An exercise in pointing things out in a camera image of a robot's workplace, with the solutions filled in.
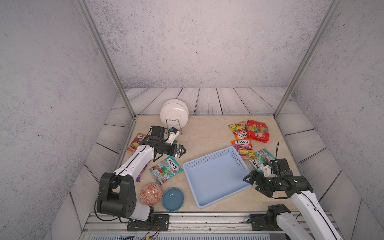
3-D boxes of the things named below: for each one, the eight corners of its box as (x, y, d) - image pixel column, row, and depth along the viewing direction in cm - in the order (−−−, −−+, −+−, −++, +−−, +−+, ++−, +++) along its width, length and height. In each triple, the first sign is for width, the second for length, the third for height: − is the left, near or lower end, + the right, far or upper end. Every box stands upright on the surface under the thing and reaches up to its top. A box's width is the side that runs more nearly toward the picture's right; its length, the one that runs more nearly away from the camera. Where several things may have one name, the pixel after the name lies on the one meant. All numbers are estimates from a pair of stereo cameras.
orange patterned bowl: (140, 205, 80) (137, 203, 77) (144, 185, 87) (142, 182, 84) (161, 205, 80) (159, 203, 77) (164, 185, 87) (162, 182, 84)
